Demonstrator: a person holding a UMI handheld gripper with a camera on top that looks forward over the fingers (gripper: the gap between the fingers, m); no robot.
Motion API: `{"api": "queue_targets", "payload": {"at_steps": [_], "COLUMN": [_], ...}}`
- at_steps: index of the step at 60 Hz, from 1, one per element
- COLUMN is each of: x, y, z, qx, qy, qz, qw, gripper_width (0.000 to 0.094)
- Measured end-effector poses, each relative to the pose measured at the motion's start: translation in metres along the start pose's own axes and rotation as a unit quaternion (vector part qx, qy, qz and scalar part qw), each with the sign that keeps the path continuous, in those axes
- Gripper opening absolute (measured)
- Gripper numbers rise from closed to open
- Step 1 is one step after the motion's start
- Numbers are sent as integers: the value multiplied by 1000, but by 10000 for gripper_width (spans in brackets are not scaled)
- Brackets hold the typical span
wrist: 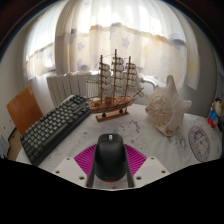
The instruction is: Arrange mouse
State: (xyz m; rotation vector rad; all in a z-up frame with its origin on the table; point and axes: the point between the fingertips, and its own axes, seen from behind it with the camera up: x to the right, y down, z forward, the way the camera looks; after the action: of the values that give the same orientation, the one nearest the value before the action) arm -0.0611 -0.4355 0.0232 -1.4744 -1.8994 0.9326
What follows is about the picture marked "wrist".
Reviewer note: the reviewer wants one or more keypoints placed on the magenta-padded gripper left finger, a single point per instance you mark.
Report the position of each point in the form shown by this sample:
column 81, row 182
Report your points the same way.
column 68, row 166

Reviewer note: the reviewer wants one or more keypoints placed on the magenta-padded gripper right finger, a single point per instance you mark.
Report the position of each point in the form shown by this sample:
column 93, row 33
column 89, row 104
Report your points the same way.
column 150, row 166

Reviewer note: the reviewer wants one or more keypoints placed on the black computer mouse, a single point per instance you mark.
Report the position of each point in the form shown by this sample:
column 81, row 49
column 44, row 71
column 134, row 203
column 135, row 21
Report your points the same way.
column 110, row 158

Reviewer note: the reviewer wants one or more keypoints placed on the white printed tablecloth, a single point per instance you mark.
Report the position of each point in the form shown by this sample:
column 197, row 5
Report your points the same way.
column 143, row 133

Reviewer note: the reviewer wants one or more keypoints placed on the black mechanical keyboard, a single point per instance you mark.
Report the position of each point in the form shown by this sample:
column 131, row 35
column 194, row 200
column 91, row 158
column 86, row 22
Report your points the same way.
column 50, row 130

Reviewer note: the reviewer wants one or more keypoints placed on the large white conch shell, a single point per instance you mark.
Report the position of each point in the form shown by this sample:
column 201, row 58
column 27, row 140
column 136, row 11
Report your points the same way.
column 165, row 113

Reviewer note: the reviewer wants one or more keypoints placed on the orange wooden chair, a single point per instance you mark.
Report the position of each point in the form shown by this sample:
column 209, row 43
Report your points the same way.
column 23, row 110

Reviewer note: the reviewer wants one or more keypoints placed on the wooden sailing ship model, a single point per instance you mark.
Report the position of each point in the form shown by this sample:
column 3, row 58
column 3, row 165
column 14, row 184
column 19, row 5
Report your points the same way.
column 111, row 103

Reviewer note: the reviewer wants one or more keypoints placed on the white radiator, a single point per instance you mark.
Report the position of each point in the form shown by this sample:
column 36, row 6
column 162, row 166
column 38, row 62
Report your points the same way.
column 65, row 88

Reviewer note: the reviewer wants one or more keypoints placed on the cartoon boy figurine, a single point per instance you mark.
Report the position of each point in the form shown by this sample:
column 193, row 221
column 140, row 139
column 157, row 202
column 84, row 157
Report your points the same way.
column 215, row 115

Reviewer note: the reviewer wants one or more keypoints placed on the white star-print curtain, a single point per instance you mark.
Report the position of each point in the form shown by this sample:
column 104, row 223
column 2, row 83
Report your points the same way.
column 116, row 30

